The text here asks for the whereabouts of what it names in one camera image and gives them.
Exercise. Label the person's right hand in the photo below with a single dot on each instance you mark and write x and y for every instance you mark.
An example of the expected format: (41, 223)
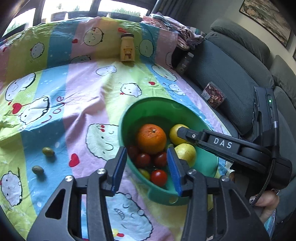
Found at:
(268, 202)

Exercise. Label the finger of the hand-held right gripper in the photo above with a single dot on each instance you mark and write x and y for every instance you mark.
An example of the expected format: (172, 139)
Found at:
(208, 140)

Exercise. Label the orange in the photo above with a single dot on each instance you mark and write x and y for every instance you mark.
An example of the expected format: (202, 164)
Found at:
(151, 139)

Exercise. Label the colourful cartoon printed bed sheet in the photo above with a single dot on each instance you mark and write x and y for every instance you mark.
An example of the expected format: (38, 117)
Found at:
(81, 97)

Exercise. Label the grey sofa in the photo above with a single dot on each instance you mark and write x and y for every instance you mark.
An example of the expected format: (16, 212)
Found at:
(231, 69)

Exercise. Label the framed wall picture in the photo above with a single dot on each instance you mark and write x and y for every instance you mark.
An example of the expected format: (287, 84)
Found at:
(266, 18)

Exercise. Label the dark framed window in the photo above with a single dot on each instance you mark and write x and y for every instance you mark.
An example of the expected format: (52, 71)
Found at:
(69, 7)

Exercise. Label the yellowish green olive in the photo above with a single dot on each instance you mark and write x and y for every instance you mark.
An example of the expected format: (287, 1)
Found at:
(144, 174)

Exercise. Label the planter with green plants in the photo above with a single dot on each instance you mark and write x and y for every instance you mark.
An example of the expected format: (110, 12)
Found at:
(124, 11)

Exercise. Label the pink clothes pile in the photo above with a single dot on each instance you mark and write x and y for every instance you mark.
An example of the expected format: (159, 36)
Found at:
(171, 27)

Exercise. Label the dark jar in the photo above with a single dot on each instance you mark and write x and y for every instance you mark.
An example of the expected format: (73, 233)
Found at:
(185, 62)

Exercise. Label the yellow bear print bottle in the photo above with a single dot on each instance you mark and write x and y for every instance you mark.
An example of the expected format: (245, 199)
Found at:
(127, 49)

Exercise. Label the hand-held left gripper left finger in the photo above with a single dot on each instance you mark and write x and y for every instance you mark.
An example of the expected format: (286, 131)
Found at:
(120, 166)

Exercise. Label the green plastic bowl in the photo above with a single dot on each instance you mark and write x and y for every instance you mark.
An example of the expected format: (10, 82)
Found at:
(150, 111)

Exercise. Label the yellow round fruit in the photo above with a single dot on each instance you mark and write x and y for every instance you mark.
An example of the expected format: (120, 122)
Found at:
(174, 135)
(187, 154)

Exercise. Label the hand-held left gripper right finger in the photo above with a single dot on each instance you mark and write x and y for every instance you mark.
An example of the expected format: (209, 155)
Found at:
(174, 171)

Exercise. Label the clear packet of nuts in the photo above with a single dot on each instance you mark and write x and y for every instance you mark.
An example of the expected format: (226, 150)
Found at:
(212, 95)

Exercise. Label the red cherry tomato with stem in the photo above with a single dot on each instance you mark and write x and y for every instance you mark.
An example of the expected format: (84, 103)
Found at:
(159, 178)

